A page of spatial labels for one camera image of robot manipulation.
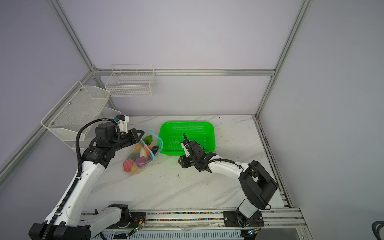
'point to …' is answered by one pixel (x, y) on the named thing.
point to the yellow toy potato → (134, 168)
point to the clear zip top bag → (143, 153)
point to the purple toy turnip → (141, 161)
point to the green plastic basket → (172, 133)
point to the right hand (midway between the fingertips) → (180, 159)
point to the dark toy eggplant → (154, 149)
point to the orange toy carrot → (148, 140)
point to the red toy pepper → (127, 165)
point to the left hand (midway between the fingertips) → (143, 133)
